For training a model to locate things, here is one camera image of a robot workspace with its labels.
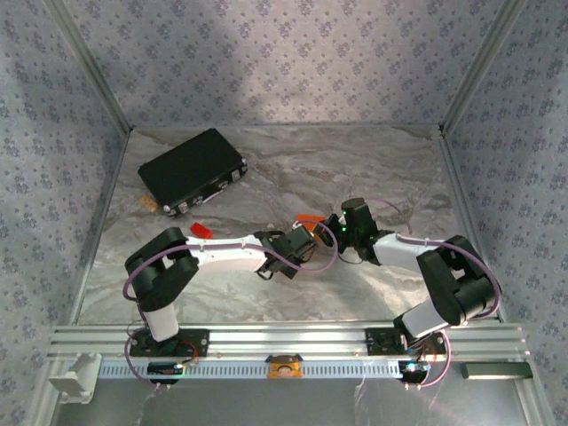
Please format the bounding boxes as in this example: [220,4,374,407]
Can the red rectangular block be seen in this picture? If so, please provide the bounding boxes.
[189,221,214,241]

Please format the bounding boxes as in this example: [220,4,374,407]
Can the yellow cartoon figure sticker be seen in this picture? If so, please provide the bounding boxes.
[264,353,304,381]

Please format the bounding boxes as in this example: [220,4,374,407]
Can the black hard case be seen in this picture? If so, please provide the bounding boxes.
[137,128,249,217]

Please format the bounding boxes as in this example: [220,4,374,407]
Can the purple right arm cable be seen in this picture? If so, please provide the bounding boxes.
[366,198,503,391]

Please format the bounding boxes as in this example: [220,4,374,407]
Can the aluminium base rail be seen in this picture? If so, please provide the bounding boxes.
[46,322,532,361]

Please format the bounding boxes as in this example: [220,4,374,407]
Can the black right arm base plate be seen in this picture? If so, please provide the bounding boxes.
[364,327,447,357]

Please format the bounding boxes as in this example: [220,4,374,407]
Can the aluminium frame side rail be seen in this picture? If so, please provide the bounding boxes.
[437,128,510,324]
[66,127,134,326]

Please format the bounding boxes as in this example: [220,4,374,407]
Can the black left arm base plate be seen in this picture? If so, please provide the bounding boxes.
[129,328,210,359]

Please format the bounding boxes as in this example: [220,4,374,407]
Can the slotted aluminium cable strip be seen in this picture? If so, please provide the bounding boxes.
[97,359,427,381]

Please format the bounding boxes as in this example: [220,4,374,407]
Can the aluminium frame post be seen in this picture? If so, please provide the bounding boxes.
[440,0,530,134]
[46,0,135,134]

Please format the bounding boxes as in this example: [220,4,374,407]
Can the white plastic bracket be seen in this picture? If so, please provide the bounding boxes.
[47,352,101,405]

